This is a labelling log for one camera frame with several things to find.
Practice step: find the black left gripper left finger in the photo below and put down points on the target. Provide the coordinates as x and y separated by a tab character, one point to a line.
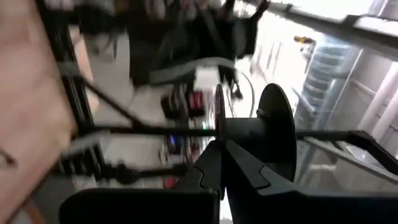
140	208

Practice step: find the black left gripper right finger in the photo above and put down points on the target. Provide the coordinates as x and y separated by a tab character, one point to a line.
295	210

